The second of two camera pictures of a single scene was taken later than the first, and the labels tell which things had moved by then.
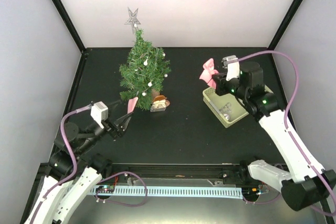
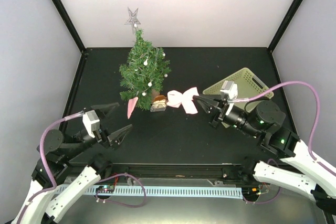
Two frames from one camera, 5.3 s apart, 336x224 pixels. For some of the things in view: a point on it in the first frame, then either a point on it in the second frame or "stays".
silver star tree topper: [133, 20] stays
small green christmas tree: [143, 75] stays
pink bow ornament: [209, 71] -> [176, 99]
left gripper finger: [123, 121] -> [116, 137]
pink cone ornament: [131, 104] stays
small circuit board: [105, 189] stays
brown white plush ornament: [160, 102] stays
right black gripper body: [222, 90] -> [222, 107]
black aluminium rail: [173, 170] stays
